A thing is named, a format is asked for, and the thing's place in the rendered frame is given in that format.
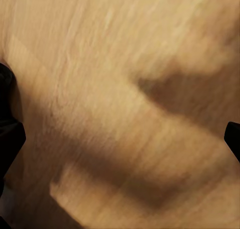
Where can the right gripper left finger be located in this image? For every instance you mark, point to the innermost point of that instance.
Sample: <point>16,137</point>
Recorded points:
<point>12,139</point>

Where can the digital camera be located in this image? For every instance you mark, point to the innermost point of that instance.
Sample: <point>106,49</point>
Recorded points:
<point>5,83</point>

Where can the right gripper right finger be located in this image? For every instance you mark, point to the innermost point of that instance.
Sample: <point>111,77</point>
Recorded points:
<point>232,138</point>

